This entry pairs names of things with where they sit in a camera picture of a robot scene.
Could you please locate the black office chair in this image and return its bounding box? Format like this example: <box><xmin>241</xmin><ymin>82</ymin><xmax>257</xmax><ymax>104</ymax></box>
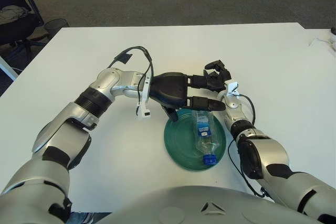
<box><xmin>0</xmin><ymin>0</ymin><xmax>49</xmax><ymax>57</ymax></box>

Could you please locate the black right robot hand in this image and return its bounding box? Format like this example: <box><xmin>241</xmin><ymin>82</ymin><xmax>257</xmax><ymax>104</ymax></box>
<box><xmin>202</xmin><ymin>60</ymin><xmax>233</xmax><ymax>91</ymax></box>

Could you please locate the thin white cable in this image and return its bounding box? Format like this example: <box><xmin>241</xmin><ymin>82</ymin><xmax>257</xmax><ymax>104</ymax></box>
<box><xmin>309</xmin><ymin>37</ymin><xmax>334</xmax><ymax>47</ymax></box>

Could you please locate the green round plate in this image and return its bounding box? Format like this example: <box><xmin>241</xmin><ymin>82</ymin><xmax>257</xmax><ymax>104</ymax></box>
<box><xmin>164</xmin><ymin>108</ymin><xmax>227</xmax><ymax>173</ymax></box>

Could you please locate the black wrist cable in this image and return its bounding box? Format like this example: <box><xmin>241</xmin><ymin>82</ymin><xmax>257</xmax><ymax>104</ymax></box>
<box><xmin>109</xmin><ymin>47</ymin><xmax>154</xmax><ymax>117</ymax></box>
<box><xmin>227</xmin><ymin>94</ymin><xmax>270</xmax><ymax>198</ymax></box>

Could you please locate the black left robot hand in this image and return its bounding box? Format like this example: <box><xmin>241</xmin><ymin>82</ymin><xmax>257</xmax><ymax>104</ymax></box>
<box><xmin>149</xmin><ymin>71</ymin><xmax>226</xmax><ymax>122</ymax></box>

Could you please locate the black wire mesh wastebasket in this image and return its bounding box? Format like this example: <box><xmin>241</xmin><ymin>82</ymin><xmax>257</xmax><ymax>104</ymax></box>
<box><xmin>43</xmin><ymin>18</ymin><xmax>69</xmax><ymax>38</ymax></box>

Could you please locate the clear bottle with blue cap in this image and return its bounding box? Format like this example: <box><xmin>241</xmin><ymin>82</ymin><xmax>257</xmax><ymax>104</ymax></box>
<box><xmin>192</xmin><ymin>108</ymin><xmax>221</xmax><ymax>166</ymax></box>

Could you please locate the grey robot torso shell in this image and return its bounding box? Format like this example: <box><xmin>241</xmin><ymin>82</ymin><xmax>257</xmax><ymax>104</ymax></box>
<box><xmin>97</xmin><ymin>186</ymin><xmax>323</xmax><ymax>224</ymax></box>

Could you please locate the white table leg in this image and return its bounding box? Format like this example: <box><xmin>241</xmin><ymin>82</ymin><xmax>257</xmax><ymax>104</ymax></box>
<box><xmin>0</xmin><ymin>56</ymin><xmax>19</xmax><ymax>81</ymax></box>

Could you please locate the grey cloth on chair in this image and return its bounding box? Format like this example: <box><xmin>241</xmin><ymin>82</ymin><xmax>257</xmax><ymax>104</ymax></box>
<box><xmin>0</xmin><ymin>5</ymin><xmax>31</xmax><ymax>24</ymax></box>

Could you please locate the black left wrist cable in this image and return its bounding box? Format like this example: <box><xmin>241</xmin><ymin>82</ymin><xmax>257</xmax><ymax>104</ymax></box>
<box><xmin>109</xmin><ymin>47</ymin><xmax>154</xmax><ymax>117</ymax></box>

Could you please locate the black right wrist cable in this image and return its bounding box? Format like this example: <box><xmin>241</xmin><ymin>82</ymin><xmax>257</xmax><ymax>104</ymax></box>
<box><xmin>227</xmin><ymin>94</ymin><xmax>270</xmax><ymax>198</ymax></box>

